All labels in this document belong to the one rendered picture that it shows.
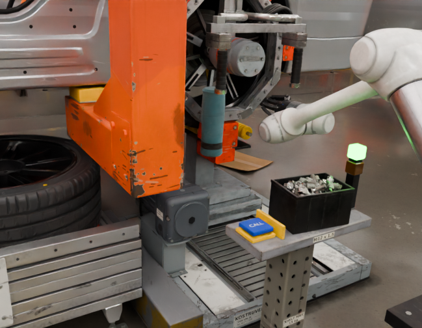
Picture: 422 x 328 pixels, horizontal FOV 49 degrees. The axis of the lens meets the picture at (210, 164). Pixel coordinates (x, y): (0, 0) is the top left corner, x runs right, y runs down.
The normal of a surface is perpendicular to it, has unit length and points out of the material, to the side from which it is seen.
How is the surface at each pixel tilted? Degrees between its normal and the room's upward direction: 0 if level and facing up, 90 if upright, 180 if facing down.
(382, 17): 105
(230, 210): 90
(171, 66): 90
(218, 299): 0
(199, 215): 90
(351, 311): 0
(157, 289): 0
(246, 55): 90
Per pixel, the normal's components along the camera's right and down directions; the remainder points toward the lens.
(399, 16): -0.84, 0.33
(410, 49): 0.27, -0.32
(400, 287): 0.04, -0.94
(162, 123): 0.52, 0.32
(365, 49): -0.94, 0.05
